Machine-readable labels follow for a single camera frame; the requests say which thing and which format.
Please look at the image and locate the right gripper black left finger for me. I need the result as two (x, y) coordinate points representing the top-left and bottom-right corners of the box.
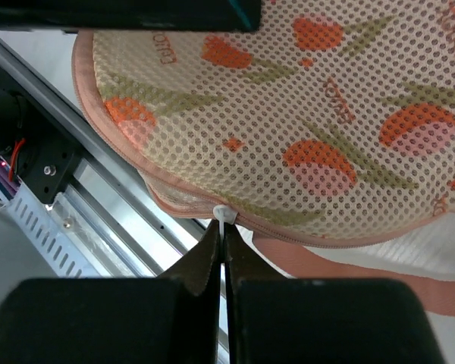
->
(0, 221), (221, 363)

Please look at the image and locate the white zipper pull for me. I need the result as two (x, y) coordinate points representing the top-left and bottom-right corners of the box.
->
(213, 205), (238, 262)

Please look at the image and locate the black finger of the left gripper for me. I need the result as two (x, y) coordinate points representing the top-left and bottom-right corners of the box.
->
(0, 0), (262, 33)

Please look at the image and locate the white slotted cable duct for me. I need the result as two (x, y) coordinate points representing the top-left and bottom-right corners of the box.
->
(0, 149), (88, 280)

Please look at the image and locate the aluminium mounting rail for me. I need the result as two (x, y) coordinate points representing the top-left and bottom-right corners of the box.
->
(0, 31), (229, 363)

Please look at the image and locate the peach floral mesh laundry bag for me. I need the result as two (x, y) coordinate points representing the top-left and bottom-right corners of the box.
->
(72, 1), (455, 316)

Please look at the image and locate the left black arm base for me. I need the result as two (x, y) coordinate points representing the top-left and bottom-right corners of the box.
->
(0, 67), (83, 204)

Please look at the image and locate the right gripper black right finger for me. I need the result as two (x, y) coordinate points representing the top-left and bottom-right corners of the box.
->
(223, 224), (444, 363)

